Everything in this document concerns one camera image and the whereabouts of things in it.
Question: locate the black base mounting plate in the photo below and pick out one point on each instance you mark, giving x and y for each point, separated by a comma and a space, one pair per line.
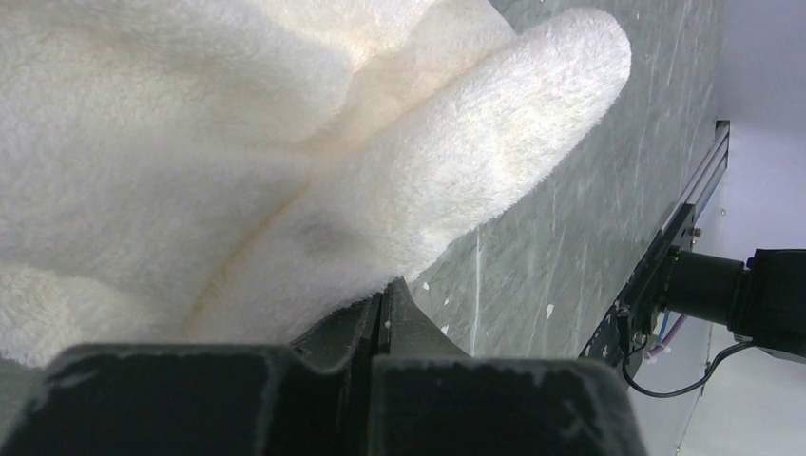
632, 316

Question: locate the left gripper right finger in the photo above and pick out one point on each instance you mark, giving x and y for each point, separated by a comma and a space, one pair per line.
428, 397

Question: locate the aluminium frame rails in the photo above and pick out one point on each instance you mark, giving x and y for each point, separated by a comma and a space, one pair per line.
706, 179

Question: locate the white towel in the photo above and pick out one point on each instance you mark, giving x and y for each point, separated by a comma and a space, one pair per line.
235, 171

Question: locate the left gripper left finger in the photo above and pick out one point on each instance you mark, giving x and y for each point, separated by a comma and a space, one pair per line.
308, 397

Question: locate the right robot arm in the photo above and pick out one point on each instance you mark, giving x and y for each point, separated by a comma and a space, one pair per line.
761, 300

